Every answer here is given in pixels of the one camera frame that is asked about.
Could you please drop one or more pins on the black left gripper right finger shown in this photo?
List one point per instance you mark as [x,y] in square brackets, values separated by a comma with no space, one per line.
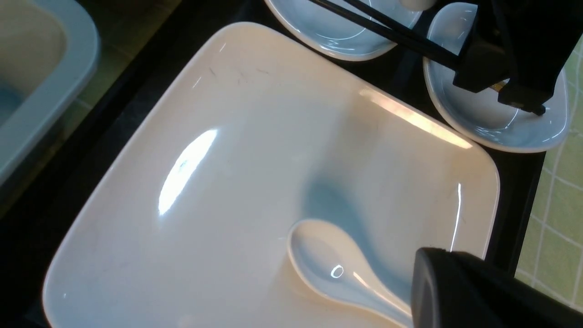
[522,43]

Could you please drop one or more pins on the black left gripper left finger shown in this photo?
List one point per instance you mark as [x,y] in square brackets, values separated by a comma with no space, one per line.
[459,290]

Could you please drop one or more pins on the black chopstick pair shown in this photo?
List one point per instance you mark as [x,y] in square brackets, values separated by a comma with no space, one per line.
[401,38]

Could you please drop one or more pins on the small white dish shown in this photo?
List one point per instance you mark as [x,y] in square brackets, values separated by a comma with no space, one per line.
[480,116]
[327,32]

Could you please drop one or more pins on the white ceramic spoon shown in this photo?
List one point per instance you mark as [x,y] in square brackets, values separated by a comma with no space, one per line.
[330,262]

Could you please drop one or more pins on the large white square plate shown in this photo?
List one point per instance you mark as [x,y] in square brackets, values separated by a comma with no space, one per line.
[188,227]

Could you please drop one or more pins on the black serving tray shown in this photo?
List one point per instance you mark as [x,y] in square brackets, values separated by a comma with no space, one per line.
[35,224]

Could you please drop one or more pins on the blue plastic spoon bin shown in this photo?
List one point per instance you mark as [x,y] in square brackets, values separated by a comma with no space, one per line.
[49,52]

